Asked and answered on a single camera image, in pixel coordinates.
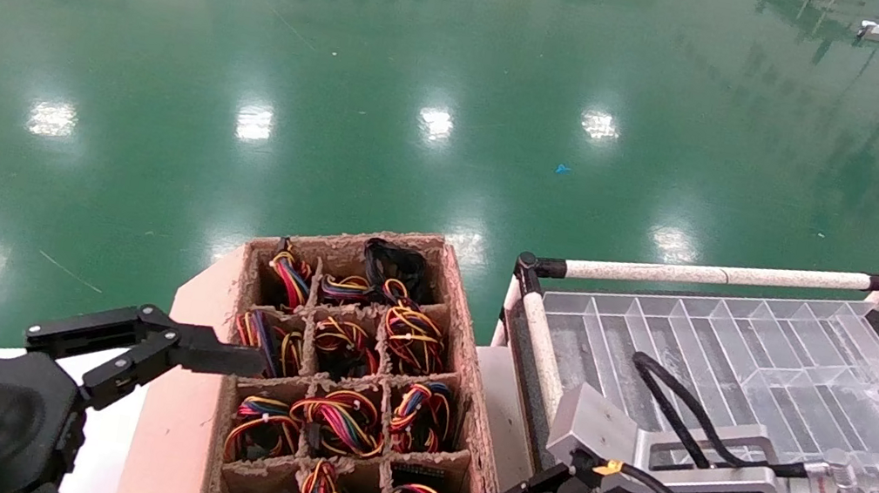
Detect brown pulp divider box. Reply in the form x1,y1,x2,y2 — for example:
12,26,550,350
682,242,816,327
202,203,538,493

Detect clear plastic divider tray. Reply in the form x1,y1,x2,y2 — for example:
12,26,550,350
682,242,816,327
510,251,879,493

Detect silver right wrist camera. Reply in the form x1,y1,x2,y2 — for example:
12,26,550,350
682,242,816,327
541,378,807,493

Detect black camera cable loop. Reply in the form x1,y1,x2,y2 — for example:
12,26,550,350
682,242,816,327
617,349,825,484

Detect bundle of coloured wires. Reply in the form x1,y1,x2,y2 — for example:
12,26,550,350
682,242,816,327
383,376,462,461

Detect black wire bundle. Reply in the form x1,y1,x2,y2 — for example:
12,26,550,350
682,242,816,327
355,235,443,310

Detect white tube cart frame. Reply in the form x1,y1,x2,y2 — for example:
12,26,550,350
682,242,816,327
479,208,879,481

